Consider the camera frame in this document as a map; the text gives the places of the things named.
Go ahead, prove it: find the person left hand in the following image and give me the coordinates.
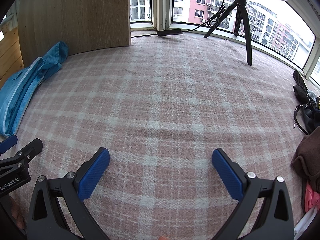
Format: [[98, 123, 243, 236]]
[[9, 197, 25, 230]]

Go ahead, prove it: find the white shirt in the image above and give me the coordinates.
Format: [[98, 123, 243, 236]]
[[293, 206, 318, 240]]

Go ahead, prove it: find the pink garment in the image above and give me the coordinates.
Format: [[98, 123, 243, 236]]
[[303, 182, 320, 212]]

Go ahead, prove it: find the folded blue garment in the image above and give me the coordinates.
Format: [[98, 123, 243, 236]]
[[1, 41, 69, 138]]

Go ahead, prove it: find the brown fleece garment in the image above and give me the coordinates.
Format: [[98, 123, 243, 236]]
[[291, 127, 319, 213]]

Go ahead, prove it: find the pine wood headboard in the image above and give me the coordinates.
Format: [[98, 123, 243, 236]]
[[0, 27, 24, 87]]

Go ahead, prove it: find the pink plaid table cloth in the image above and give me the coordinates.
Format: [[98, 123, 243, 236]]
[[12, 34, 303, 239]]

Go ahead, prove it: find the light wooden cabinet panel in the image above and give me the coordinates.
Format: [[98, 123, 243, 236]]
[[18, 0, 131, 66]]

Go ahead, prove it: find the black power adapter bar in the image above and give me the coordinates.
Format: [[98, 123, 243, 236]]
[[156, 29, 183, 37]]

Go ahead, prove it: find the black bag with straps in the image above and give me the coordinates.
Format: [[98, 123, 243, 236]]
[[292, 70, 319, 135]]

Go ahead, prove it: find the black tripod cable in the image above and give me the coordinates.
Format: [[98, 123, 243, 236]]
[[181, 0, 233, 33]]

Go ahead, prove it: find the black camera tripod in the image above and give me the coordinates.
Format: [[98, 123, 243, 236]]
[[204, 0, 252, 66]]

